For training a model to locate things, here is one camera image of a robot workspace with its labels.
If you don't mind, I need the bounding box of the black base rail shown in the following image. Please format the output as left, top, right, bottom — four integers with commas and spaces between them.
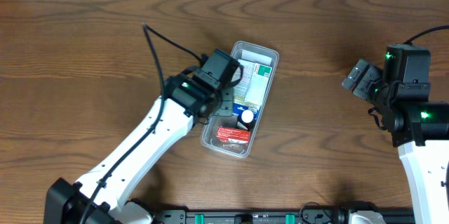
152, 201, 415, 224

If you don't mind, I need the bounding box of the blue tall carton box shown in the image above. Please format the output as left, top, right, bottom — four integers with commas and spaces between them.
232, 59, 260, 120

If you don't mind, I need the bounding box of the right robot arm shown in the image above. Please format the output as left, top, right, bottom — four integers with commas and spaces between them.
342, 56, 448, 223

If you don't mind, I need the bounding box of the white green medicine box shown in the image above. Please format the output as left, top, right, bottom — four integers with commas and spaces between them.
245, 63, 272, 106

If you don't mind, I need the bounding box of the dark bottle white cap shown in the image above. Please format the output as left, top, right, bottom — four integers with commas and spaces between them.
236, 110, 256, 131

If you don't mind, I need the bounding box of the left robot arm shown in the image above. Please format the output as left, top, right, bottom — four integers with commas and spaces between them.
43, 71, 239, 223

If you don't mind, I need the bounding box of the red orange small box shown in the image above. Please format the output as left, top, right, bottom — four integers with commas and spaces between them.
216, 126, 250, 144

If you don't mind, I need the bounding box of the clear plastic container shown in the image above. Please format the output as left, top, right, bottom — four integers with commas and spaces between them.
201, 41, 279, 158

